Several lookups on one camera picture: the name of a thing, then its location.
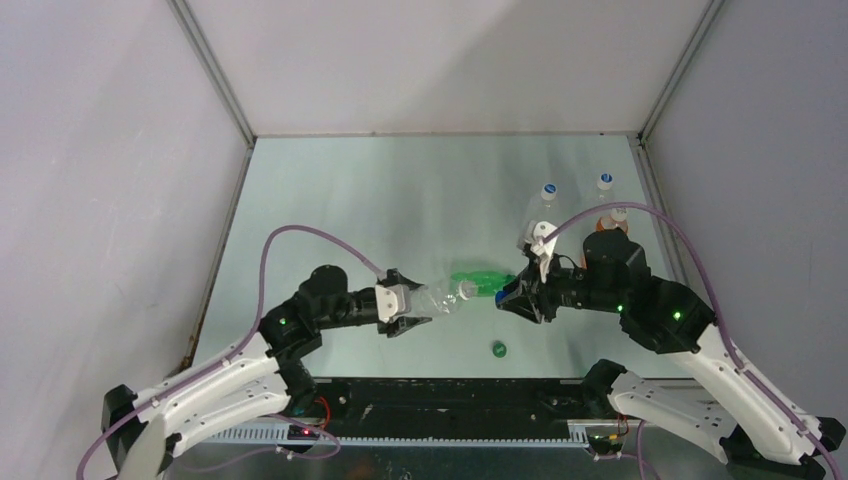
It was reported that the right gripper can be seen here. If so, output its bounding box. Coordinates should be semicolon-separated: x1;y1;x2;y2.
496;249;624;323

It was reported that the clear plastic bottle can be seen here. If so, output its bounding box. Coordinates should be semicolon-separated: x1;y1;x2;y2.
523;184;561;231

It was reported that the blue white bottle cap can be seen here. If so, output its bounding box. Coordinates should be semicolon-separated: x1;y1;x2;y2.
540;183;557;202

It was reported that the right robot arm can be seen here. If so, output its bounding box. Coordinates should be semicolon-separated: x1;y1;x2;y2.
495;230;846;479

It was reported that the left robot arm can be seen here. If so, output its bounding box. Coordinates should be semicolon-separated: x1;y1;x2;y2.
102;265;427;479

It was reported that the green plastic bottle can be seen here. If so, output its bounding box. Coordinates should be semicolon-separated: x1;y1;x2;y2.
450;270;515;299

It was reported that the green bottle cap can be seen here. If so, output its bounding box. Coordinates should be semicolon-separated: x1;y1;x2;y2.
491;341;508;359

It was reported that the orange drink bottle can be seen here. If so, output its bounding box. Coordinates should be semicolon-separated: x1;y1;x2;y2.
595;207;629;234

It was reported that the clear bottle with blue cap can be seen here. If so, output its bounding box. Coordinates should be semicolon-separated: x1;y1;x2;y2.
585;172;615;217

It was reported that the left circuit board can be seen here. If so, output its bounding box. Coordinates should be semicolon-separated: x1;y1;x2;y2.
286;425;322;442

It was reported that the circuit board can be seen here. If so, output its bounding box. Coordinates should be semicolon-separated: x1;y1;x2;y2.
586;433;627;461
286;425;322;442

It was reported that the right circuit board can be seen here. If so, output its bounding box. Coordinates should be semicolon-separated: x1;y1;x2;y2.
586;433;627;461

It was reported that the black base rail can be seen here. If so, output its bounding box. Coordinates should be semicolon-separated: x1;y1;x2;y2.
281;377;619;439

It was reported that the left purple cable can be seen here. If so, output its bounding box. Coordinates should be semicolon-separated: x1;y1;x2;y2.
76;225;387;480

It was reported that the metal cable duct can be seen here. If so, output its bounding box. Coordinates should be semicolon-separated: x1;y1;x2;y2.
201;422;589;448

